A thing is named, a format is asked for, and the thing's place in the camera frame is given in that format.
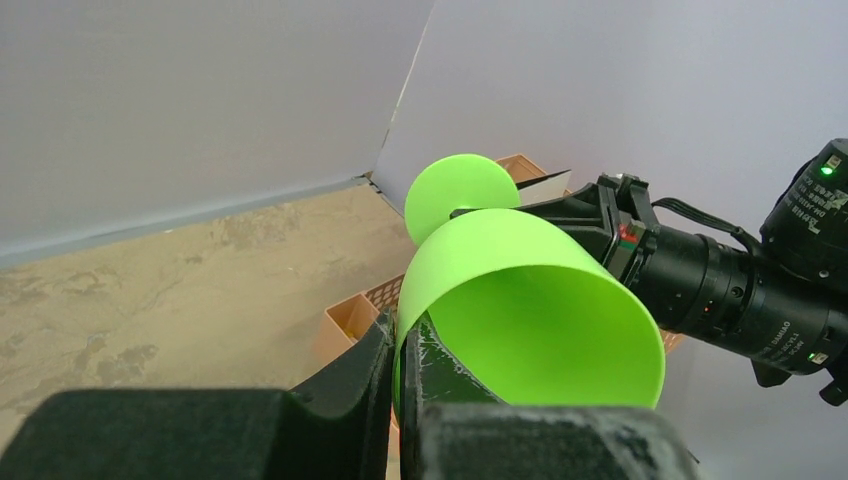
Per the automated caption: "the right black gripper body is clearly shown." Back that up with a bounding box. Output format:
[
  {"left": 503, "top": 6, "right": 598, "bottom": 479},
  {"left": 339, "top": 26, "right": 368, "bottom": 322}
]
[{"left": 597, "top": 175, "right": 847, "bottom": 378}]

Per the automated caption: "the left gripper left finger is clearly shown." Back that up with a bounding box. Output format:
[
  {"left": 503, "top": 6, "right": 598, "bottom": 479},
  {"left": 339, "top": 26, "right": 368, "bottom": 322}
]
[{"left": 1, "top": 313, "right": 395, "bottom": 479}]

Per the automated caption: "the peach plastic organizer basket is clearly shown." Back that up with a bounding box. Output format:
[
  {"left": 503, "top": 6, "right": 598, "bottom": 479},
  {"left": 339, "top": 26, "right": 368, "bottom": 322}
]
[{"left": 315, "top": 154, "right": 670, "bottom": 377}]

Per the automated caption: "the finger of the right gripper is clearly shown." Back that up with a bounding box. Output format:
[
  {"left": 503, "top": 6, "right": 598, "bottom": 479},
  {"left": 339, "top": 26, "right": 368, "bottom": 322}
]
[{"left": 450, "top": 173, "right": 637, "bottom": 266}]

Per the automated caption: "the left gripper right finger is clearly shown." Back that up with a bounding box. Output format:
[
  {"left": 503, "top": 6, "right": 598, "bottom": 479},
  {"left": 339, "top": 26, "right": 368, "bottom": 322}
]
[{"left": 399, "top": 327, "right": 699, "bottom": 479}]

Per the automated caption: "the green plastic goblet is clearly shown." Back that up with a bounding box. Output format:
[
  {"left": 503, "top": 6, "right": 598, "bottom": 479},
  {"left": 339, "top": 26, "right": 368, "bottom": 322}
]
[{"left": 397, "top": 154, "right": 665, "bottom": 408}]

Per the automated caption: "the grey board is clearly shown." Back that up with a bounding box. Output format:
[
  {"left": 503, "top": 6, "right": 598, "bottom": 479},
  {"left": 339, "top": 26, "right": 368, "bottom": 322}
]
[{"left": 516, "top": 170, "right": 571, "bottom": 206}]

